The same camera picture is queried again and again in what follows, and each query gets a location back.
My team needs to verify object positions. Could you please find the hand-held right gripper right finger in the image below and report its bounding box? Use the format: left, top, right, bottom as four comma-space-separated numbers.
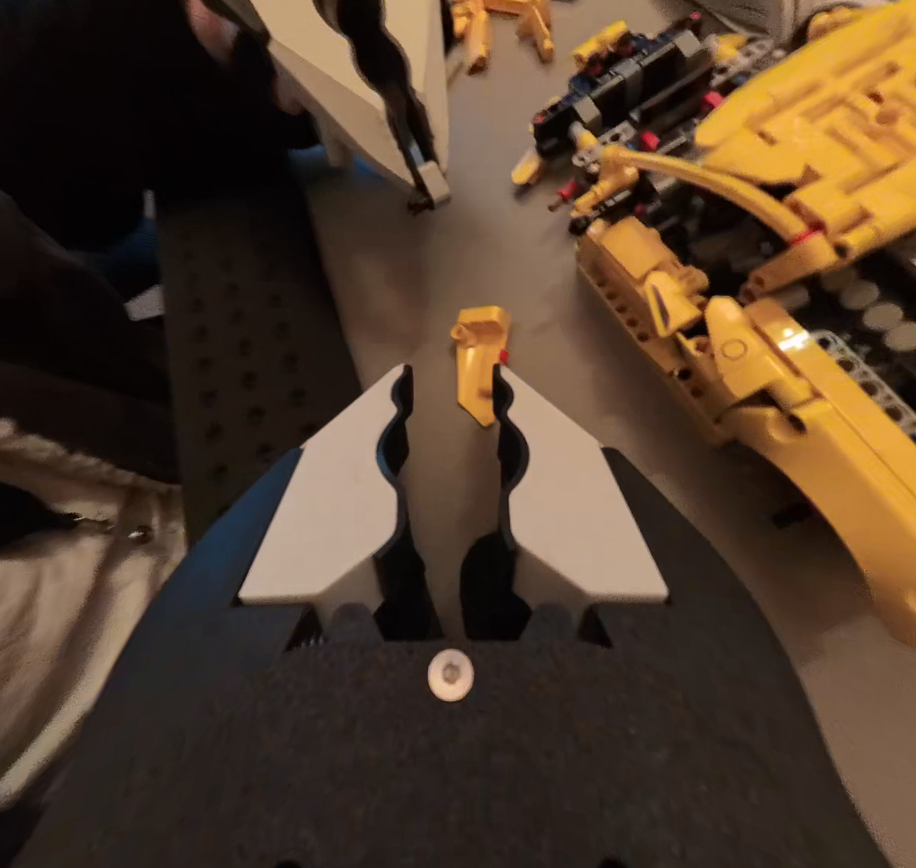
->
460, 365, 670, 641

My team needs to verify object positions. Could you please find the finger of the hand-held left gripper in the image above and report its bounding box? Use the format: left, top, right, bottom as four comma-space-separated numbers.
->
336, 0, 450, 167
182, 0, 417, 183

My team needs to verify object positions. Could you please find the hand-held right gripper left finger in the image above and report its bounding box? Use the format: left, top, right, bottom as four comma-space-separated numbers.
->
238, 365, 443, 641

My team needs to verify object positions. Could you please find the grey brick connector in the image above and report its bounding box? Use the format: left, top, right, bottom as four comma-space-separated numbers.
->
417, 159, 452, 207

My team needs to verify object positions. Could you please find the yellow panel with red pins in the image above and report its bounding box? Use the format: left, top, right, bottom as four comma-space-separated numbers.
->
451, 306, 512, 429

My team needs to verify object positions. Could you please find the grey desk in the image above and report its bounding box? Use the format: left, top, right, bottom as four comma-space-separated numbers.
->
301, 0, 916, 868

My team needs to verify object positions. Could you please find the person's left hand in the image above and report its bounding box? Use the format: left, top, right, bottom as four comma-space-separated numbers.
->
179, 0, 248, 85

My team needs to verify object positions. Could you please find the dark perforated panel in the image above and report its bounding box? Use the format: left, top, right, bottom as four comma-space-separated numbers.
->
154, 174, 362, 547

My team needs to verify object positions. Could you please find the yellow brick car model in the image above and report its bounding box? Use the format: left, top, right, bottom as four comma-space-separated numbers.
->
510, 0, 916, 647

